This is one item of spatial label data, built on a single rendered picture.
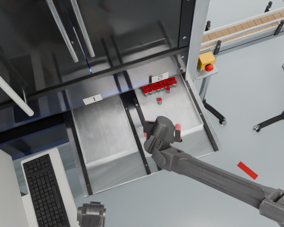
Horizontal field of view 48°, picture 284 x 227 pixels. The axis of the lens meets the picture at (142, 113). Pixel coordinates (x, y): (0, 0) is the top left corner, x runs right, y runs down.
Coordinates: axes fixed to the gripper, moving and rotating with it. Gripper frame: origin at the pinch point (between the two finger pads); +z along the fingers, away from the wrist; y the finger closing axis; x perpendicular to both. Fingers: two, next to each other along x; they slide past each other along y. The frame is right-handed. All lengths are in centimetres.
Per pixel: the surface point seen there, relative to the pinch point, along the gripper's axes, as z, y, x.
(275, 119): 129, -51, 43
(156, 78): 32.5, 13.4, -9.0
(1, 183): -19, 68, 29
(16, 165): 25, 99, 49
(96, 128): 20.7, 41.4, 16.0
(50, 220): -10, 53, 51
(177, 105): 40.1, 4.2, 6.8
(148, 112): 33.7, 17.6, 9.6
